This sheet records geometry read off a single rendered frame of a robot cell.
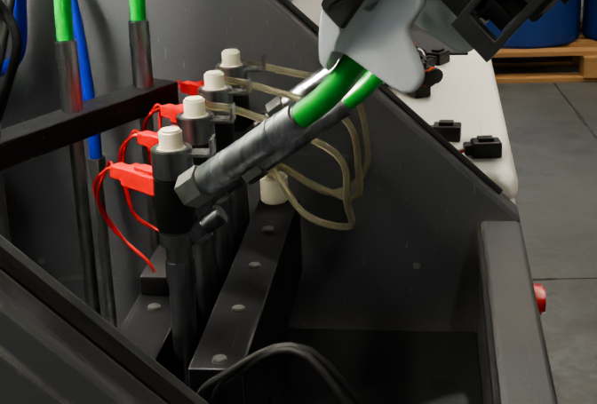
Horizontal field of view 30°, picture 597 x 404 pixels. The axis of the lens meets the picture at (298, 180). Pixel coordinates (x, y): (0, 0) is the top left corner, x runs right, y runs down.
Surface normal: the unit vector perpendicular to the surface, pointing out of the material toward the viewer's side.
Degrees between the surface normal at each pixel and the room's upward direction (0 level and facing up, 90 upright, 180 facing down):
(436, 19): 107
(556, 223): 0
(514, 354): 0
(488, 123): 0
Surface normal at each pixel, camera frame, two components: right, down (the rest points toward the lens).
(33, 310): 0.65, -0.69
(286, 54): -0.11, 0.33
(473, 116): -0.04, -0.94
